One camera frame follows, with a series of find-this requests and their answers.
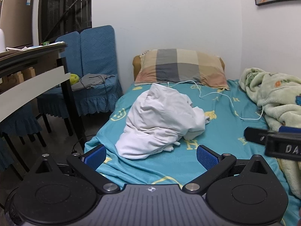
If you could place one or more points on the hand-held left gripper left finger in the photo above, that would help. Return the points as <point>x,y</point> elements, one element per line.
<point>96,157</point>

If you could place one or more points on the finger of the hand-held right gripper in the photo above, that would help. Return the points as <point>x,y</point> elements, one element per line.
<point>255,135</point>
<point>289,129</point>

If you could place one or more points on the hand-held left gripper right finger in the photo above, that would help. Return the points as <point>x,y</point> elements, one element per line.
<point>207,157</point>

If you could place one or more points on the white t-shirt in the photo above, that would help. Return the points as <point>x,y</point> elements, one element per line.
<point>160,113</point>

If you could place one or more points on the green fleece blanket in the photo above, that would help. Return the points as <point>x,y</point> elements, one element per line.
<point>282,98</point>

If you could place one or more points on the bed with teal sheet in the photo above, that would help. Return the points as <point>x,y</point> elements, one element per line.
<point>218,103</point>

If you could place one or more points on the grey cloth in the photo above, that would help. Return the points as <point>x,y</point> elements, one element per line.
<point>94,80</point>

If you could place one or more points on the yellow-green plush toy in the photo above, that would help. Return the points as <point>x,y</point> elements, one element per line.
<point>74,78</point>

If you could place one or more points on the blue covered chair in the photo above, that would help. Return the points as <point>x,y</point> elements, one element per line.
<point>18,120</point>
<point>97,51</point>
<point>68,49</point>

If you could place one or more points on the white and black table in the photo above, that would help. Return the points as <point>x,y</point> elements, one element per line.
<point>28,91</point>

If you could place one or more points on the plaid pillow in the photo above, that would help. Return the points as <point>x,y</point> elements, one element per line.
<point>181,66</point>

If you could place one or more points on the green small container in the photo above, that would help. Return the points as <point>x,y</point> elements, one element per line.
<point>45,43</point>

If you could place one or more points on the white papers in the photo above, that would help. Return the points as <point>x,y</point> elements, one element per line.
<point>30,47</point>

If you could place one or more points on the white plastic bottle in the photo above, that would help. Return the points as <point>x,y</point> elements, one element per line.
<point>2,40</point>

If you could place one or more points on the dark barred window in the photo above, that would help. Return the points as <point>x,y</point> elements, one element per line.
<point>65,7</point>

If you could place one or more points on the beige refrigerator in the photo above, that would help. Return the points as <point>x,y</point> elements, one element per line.
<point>14,21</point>

